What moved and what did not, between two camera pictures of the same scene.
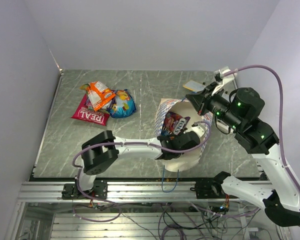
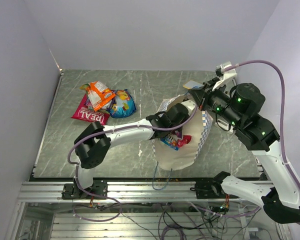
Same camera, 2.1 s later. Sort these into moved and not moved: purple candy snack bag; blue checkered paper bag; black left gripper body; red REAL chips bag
Moved: black left gripper body
Not moved: blue checkered paper bag; purple candy snack bag; red REAL chips bag
